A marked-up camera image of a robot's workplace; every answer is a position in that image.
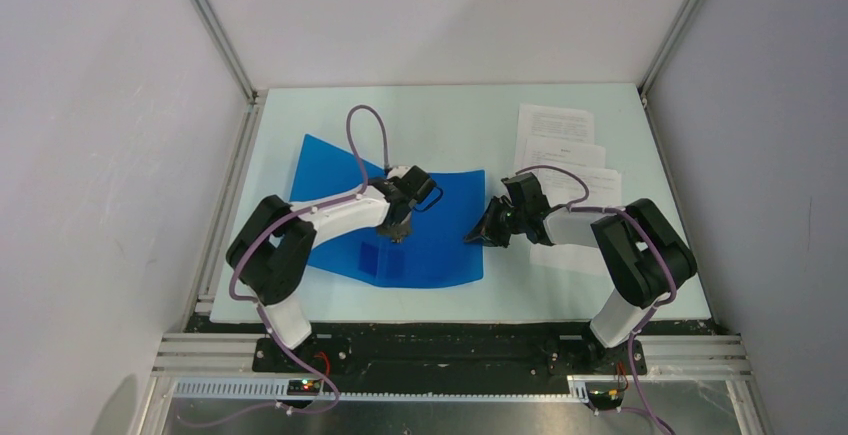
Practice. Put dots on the blue plastic folder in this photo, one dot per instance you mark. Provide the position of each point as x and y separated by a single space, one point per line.
433 256

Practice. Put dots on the aluminium frame post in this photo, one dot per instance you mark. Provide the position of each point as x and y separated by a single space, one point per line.
227 51
673 37

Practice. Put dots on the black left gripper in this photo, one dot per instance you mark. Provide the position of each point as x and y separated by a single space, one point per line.
399 231

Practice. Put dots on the left controller board with leds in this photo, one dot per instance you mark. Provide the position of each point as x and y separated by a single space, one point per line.
304 387

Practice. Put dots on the white paper sheet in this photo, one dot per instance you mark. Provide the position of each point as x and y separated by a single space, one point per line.
561 153
593 187
567 124

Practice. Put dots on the left aluminium frame post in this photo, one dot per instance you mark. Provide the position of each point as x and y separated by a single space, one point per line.
227 51

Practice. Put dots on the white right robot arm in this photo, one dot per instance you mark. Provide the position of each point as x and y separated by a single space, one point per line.
645 257

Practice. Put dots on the right controller board with leds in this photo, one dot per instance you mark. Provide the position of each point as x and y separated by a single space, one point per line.
604 399

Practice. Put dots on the controller board with leds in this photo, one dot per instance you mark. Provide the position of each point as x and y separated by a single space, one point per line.
304 387
604 399

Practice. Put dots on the grey slotted cable duct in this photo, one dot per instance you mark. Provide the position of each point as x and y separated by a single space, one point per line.
282 390

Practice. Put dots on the right aluminium frame post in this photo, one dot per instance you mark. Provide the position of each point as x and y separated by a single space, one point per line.
673 37

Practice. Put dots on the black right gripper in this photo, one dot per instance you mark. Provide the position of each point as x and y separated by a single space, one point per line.
484 231

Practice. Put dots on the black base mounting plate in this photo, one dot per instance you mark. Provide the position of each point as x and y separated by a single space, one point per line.
462 358

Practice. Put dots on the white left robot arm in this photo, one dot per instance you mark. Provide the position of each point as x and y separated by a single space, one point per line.
271 251

